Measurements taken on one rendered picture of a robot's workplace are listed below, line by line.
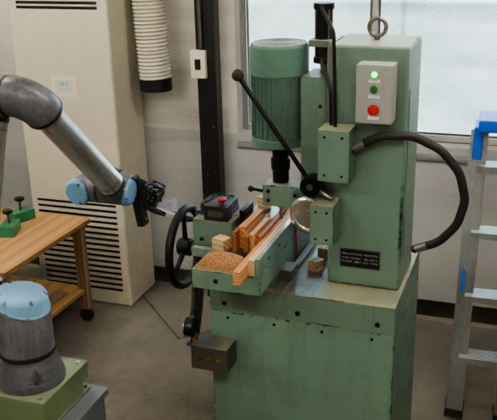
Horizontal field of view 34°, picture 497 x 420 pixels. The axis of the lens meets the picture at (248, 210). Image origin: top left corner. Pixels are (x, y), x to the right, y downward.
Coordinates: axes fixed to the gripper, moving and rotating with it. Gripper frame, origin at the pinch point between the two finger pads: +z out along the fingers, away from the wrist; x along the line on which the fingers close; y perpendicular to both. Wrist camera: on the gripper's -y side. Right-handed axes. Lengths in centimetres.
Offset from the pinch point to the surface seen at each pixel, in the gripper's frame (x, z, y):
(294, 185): -9.9, 36.1, 33.0
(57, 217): 67, -78, -65
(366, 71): -26, 46, 78
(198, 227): -19.2, 13.6, 10.4
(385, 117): -26, 55, 69
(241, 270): -47, 37, 19
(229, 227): -19.2, 23.1, 15.1
